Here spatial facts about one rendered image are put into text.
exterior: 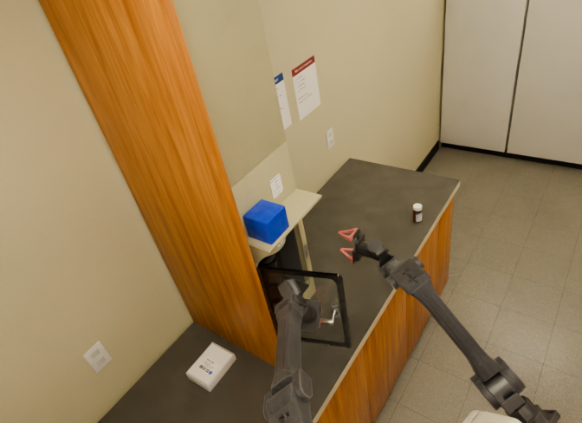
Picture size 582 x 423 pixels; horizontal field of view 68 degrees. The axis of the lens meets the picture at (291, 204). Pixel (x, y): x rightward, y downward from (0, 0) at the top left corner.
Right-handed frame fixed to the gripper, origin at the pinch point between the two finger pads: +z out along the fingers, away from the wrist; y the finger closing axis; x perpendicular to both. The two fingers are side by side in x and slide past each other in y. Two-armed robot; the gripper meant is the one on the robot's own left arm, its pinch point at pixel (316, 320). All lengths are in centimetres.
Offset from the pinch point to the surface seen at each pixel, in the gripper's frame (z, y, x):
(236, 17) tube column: -74, -65, -12
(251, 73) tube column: -59, -59, -12
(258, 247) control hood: -26.9, -16.2, -14.3
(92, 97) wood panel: -71, -44, -56
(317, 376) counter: 20.3, 17.2, -2.7
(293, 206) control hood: -17.3, -35.1, -9.1
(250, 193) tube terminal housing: -33.9, -31.9, -17.6
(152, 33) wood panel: -92, -42, -18
